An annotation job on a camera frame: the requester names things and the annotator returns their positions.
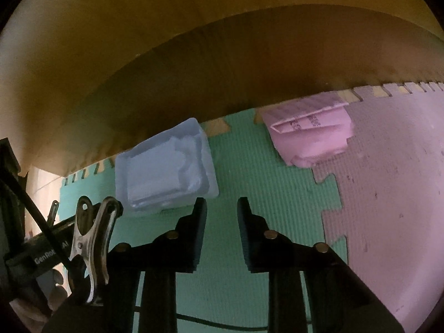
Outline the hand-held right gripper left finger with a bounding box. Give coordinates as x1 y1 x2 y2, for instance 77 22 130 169
45 197 208 333

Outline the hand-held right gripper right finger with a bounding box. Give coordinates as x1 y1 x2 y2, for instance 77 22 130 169
237 197 405 333

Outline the clear plastic blister tray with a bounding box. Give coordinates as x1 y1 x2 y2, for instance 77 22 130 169
114 118 220 218

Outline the person's left hand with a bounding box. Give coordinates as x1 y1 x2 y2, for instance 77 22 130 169
9 267 72 333

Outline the green foam mat tile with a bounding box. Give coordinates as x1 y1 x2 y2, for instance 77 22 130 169
60 106 349 333

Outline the metal spring clip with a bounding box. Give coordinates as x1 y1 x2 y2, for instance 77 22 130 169
67 196 123 304

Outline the pink paper packet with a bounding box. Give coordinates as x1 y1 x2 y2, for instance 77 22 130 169
260 92 354 168

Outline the wooden wardrobe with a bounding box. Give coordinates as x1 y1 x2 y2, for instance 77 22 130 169
0 0 444 177

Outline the thick black cable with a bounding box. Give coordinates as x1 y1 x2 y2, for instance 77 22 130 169
0 177 79 278

